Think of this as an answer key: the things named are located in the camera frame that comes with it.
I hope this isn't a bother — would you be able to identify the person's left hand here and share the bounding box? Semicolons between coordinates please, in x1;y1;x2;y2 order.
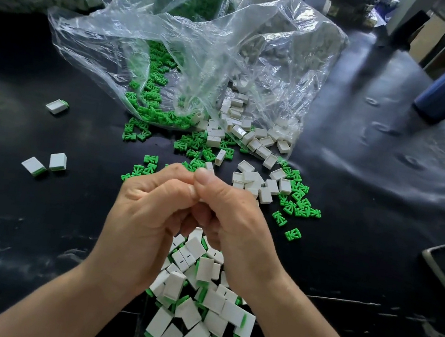
87;152;207;296

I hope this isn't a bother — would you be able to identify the person's right hand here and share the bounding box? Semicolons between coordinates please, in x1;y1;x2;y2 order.
174;166;301;307

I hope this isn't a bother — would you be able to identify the heap of white caps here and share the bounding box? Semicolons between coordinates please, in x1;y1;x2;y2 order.
196;81;308;209

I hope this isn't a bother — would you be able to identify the pile of assembled white-green pieces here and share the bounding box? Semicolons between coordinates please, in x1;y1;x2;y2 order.
137;221;271;337

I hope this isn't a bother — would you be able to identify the assembled white-green part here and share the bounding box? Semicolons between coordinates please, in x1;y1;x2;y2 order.
43;96;71;118
47;151;69;173
20;155;48;180

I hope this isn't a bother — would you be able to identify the pile of green clips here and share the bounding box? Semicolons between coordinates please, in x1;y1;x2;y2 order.
106;35;346;246

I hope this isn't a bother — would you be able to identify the person's left forearm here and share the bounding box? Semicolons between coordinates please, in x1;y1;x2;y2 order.
0;249;135;337

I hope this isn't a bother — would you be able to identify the clear plastic bag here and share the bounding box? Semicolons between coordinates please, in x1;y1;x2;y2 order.
34;0;357;155

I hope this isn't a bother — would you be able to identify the grey machine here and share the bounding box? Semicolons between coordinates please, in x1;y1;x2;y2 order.
318;0;397;30

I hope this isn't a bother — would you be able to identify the brown cardboard box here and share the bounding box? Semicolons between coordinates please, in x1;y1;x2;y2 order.
408;12;445;68

